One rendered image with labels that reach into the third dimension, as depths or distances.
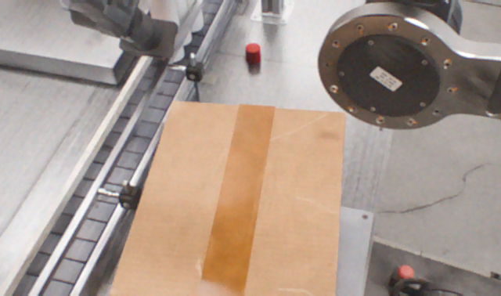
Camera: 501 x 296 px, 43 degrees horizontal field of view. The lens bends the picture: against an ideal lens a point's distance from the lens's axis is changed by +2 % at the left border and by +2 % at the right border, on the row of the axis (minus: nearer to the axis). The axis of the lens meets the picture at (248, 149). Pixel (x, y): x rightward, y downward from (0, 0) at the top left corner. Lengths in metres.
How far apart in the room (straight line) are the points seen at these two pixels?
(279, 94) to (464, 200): 1.08
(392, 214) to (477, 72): 1.33
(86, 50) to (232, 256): 0.78
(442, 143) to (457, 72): 1.53
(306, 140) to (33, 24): 0.85
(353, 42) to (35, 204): 0.64
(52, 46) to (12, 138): 0.23
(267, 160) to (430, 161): 1.56
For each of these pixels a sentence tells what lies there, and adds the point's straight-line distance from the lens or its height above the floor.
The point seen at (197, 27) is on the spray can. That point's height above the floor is 0.89.
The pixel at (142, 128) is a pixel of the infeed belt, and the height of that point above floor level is 0.88.
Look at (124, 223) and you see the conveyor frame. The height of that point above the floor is 0.84.
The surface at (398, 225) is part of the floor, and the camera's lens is 2.11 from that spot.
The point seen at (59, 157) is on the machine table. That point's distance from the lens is 1.24.
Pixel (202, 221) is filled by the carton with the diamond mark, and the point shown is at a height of 1.12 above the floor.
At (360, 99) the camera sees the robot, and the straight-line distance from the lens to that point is 0.91.
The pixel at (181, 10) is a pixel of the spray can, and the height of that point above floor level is 0.97.
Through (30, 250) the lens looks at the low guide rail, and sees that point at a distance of 1.02.
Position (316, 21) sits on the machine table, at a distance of 1.47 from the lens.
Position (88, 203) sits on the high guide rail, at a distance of 0.98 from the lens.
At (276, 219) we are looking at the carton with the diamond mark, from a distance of 0.73.
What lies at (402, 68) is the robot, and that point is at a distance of 0.86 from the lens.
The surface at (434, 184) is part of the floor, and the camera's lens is 2.24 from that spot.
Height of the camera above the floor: 1.71
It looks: 48 degrees down
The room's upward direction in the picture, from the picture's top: 4 degrees counter-clockwise
